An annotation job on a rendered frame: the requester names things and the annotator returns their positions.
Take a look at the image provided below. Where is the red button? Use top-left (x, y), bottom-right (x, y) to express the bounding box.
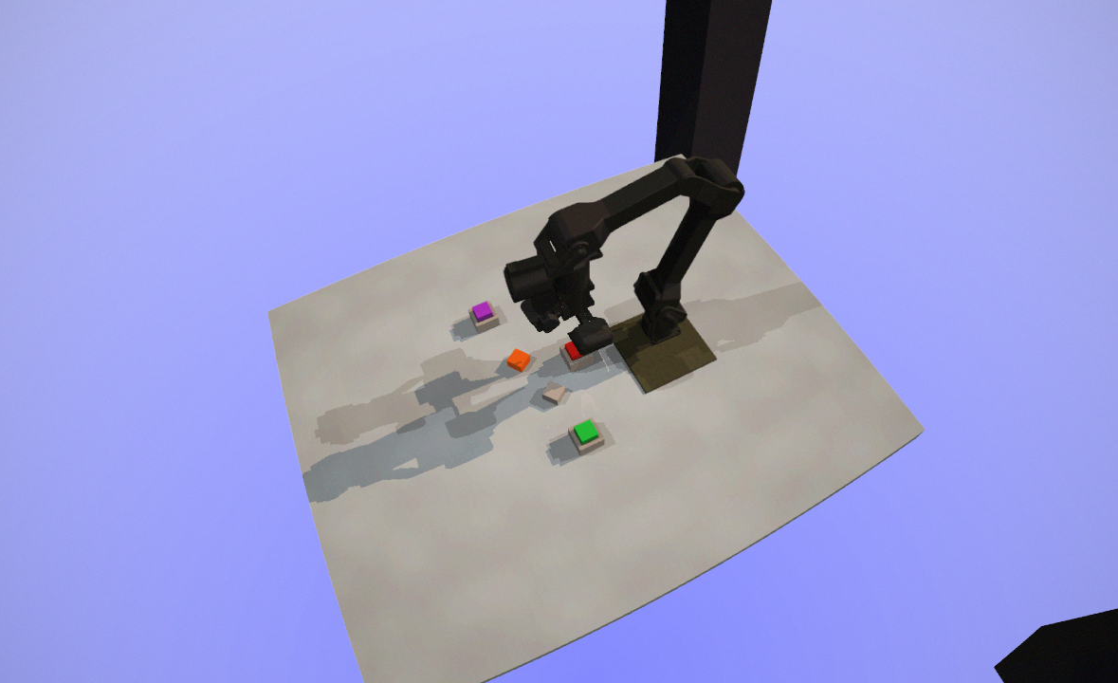
top-left (559, 341), bottom-right (594, 372)

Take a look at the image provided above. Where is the green button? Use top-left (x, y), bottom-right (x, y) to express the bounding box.
top-left (568, 417), bottom-right (604, 455)

